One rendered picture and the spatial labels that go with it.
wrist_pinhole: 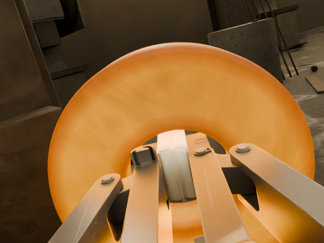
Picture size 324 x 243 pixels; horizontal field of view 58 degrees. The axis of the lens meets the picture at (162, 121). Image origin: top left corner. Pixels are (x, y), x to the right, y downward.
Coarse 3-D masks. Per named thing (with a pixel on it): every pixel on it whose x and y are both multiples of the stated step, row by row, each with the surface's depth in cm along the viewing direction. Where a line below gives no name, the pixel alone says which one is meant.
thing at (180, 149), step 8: (176, 136) 15; (184, 136) 15; (176, 144) 14; (184, 144) 14; (176, 152) 14; (184, 152) 14; (176, 160) 14; (184, 160) 14; (184, 168) 14; (184, 176) 14; (184, 184) 15; (192, 184) 15; (184, 192) 15; (192, 192) 15
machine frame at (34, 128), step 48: (0, 0) 36; (0, 48) 36; (0, 96) 37; (48, 96) 40; (0, 144) 32; (48, 144) 35; (0, 192) 33; (48, 192) 36; (0, 240) 33; (48, 240) 36
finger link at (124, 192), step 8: (152, 144) 17; (128, 176) 14; (128, 184) 13; (120, 192) 13; (128, 192) 13; (120, 200) 13; (112, 208) 13; (120, 208) 13; (112, 216) 13; (120, 216) 13
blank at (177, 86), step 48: (144, 48) 16; (192, 48) 15; (96, 96) 15; (144, 96) 15; (192, 96) 15; (240, 96) 15; (288, 96) 15; (96, 144) 16; (288, 144) 16; (192, 240) 18
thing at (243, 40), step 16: (224, 32) 239; (240, 32) 234; (256, 32) 233; (272, 32) 241; (224, 48) 244; (240, 48) 238; (256, 48) 236; (272, 48) 242; (256, 64) 239; (272, 64) 244
